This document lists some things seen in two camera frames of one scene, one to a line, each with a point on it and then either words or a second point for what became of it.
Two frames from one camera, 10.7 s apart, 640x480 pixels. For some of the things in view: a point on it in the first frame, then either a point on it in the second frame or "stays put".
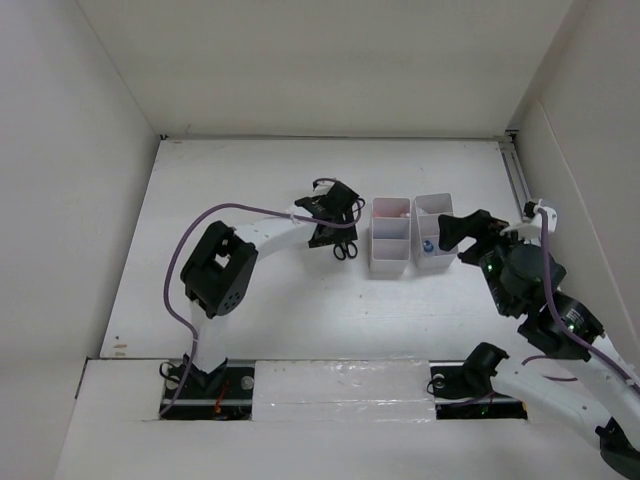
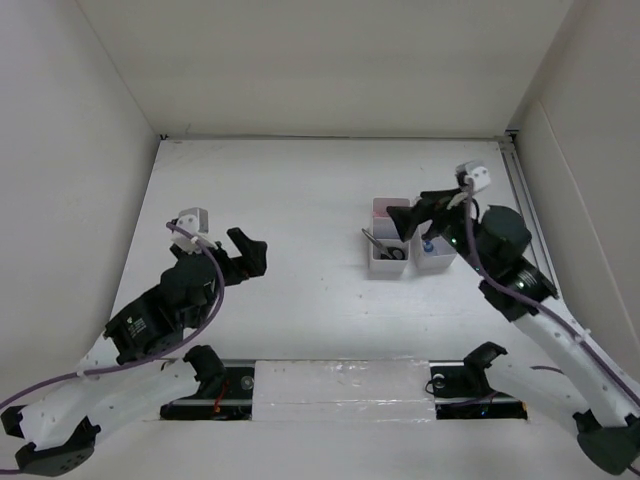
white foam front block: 344,390 stays put
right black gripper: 479,224 → 433,204
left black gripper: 342,235 → 252,262
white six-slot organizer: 390,233 stays put
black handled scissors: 345,248 → 388,253
